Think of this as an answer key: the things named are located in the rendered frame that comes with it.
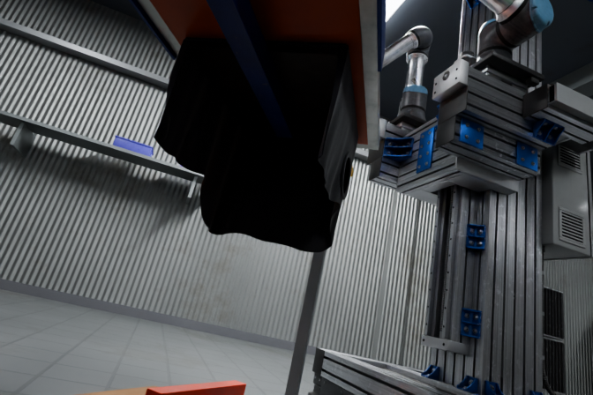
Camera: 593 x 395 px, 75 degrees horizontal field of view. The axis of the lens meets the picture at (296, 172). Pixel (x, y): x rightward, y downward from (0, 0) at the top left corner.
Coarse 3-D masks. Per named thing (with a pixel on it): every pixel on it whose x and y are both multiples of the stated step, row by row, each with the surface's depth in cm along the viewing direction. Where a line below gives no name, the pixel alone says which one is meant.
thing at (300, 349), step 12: (324, 252) 148; (312, 264) 146; (312, 276) 144; (312, 288) 143; (312, 300) 141; (312, 312) 140; (300, 324) 139; (300, 336) 137; (300, 348) 136; (300, 360) 134; (300, 372) 133; (288, 384) 132
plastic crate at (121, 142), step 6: (120, 138) 360; (126, 138) 361; (114, 144) 357; (120, 144) 358; (126, 144) 360; (132, 144) 362; (138, 144) 364; (144, 144) 365; (132, 150) 361; (138, 150) 362; (144, 150) 364; (150, 150) 366; (150, 156) 375
